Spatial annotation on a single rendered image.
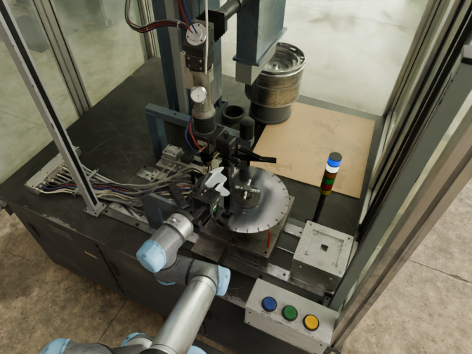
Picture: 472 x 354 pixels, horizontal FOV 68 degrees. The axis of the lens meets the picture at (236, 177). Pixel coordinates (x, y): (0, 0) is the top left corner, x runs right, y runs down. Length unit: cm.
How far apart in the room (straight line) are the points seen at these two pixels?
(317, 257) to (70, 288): 158
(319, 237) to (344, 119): 93
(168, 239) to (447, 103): 67
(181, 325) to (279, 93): 130
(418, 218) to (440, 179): 10
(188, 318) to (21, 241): 202
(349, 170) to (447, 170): 122
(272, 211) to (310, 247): 19
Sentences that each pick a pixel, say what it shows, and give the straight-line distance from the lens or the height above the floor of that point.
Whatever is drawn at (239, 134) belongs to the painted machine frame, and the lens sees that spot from 148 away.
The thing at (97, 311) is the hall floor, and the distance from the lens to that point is 230.
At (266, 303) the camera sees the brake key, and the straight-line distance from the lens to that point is 121.
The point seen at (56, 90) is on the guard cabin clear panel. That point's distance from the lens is 212.
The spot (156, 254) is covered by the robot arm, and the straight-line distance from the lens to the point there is 91.
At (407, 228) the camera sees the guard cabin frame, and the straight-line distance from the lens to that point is 74.
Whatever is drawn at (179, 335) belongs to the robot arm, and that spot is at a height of 127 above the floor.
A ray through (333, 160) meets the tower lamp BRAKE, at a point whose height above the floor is 116.
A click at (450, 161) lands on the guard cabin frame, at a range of 62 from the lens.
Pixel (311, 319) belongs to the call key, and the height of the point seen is 91.
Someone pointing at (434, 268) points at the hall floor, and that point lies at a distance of 260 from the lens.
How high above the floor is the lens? 203
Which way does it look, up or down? 49 degrees down
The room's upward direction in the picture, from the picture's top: 1 degrees clockwise
